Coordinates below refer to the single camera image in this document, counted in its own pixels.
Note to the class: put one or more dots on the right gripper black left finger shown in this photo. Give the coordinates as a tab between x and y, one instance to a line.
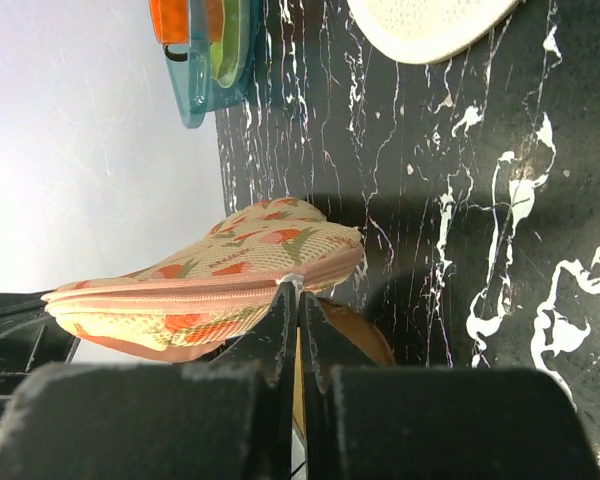
229	418

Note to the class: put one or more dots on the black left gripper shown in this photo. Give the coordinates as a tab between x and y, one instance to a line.
29	339

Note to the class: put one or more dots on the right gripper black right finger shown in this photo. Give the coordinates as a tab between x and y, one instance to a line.
363	421

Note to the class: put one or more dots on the pink floral mesh laundry bag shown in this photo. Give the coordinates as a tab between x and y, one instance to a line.
216	289

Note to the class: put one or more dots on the round white mesh laundry bag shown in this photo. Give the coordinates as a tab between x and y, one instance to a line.
417	32

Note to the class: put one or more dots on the beige bowl with brown rim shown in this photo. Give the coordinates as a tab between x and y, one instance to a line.
359	331

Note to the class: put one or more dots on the teal plastic tub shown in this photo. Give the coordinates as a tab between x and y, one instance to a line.
209	49

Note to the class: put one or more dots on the green dotted plate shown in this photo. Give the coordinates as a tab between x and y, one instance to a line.
229	25

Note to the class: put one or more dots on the orange mug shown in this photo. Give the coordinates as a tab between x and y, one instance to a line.
170	20

